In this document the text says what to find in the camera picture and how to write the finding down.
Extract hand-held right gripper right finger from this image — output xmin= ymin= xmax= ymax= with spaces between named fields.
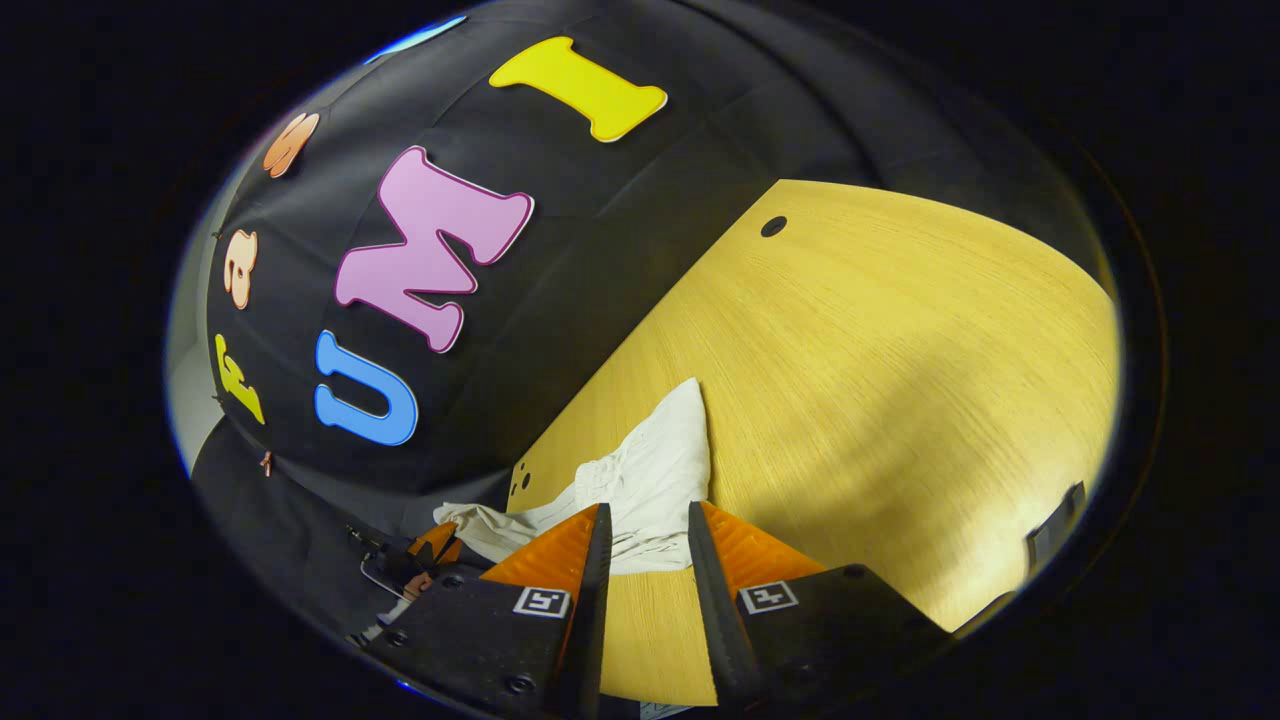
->
xmin=688 ymin=500 xmax=956 ymax=716

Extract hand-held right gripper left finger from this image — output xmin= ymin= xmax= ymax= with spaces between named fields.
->
xmin=362 ymin=502 xmax=613 ymax=720

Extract white jeans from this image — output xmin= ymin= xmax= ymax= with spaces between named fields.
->
xmin=433 ymin=378 xmax=713 ymax=576

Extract black backdrop cloth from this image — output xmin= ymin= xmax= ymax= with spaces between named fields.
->
xmin=190 ymin=0 xmax=1101 ymax=641

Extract black table bracket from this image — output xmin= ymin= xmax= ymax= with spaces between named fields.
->
xmin=1027 ymin=482 xmax=1086 ymax=576

